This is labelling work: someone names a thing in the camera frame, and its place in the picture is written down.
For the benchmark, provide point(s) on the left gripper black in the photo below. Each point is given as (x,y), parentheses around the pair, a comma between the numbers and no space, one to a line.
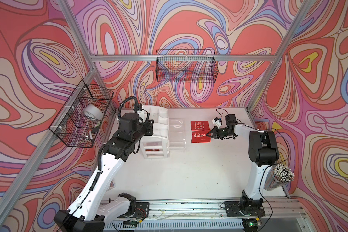
(149,127)

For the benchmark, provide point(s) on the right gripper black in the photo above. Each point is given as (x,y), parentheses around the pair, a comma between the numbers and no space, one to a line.
(215,134)

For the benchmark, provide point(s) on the red postcard white text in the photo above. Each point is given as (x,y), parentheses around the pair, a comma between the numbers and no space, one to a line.
(199,125)

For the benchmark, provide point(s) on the white plastic drawer organizer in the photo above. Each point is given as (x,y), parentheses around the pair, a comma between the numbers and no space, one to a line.
(160,138)

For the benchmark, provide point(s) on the clear plastic drawer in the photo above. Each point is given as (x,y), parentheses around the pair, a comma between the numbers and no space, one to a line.
(177,140)

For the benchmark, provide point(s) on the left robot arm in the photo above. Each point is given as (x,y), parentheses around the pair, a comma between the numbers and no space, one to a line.
(86,214)

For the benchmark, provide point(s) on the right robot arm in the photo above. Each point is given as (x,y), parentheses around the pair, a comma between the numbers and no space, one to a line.
(262,151)

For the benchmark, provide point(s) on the black clip in basket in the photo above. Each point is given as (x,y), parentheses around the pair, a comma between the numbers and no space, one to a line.
(94,130)

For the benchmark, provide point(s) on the white tape roll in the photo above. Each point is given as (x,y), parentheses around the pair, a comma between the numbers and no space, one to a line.
(93,112)

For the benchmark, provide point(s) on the cup of white pencils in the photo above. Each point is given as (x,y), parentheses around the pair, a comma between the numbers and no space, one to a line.
(277,176)

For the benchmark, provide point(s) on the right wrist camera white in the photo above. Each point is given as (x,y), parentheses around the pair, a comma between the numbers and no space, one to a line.
(217,122)

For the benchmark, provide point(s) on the black wire basket back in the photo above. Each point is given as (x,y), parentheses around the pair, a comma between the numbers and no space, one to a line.
(186,66)

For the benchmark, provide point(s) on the black wire basket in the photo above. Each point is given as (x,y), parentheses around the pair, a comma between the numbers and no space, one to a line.
(71,126)
(186,66)

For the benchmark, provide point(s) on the black wire basket left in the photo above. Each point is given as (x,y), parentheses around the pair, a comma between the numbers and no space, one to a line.
(71,126)

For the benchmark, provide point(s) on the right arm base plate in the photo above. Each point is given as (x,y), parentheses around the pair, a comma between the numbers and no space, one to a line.
(244,209)

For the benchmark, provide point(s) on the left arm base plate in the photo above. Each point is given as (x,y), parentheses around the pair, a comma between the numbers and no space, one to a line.
(140,211)

